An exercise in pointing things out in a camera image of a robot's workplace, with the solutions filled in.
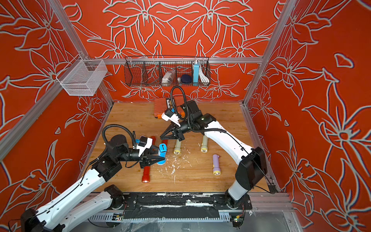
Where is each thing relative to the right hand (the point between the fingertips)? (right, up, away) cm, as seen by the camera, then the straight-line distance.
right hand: (161, 138), depth 63 cm
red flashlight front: (-11, -25, +16) cm, 32 cm away
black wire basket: (-16, +42, +35) cm, 57 cm away
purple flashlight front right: (+29, -21, +17) cm, 39 cm away
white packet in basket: (0, +34, +28) cm, 44 cm away
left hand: (+1, -7, -1) cm, 7 cm away
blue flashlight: (+2, -5, -6) cm, 8 cm away
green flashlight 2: (+23, -10, +27) cm, 37 cm away
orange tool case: (-8, +17, +46) cm, 50 cm away
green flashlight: (+6, -12, +24) cm, 28 cm away
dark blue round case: (+12, +35, +32) cm, 49 cm away
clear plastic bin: (-56, +35, +29) cm, 73 cm away
